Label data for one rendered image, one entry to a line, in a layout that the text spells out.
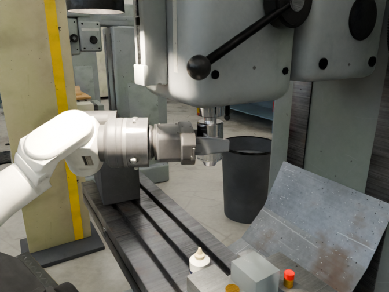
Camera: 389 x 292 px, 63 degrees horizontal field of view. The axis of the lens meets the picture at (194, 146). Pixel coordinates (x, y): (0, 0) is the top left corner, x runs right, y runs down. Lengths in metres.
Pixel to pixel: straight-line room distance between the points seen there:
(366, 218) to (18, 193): 0.69
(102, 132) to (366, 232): 0.60
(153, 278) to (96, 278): 1.52
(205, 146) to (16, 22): 1.78
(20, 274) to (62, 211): 1.06
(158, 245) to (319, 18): 0.62
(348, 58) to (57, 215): 2.17
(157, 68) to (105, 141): 0.15
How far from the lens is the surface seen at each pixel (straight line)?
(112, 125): 0.55
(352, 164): 0.84
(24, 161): 0.55
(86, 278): 2.27
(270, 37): 0.50
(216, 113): 0.55
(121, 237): 0.90
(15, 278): 1.45
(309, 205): 0.89
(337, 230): 0.85
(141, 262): 0.80
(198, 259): 0.65
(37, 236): 2.52
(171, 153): 0.53
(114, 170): 1.02
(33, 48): 2.19
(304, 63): 0.54
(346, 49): 0.60
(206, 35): 0.43
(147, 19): 0.48
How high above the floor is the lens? 1.40
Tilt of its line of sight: 18 degrees down
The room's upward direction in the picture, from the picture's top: straight up
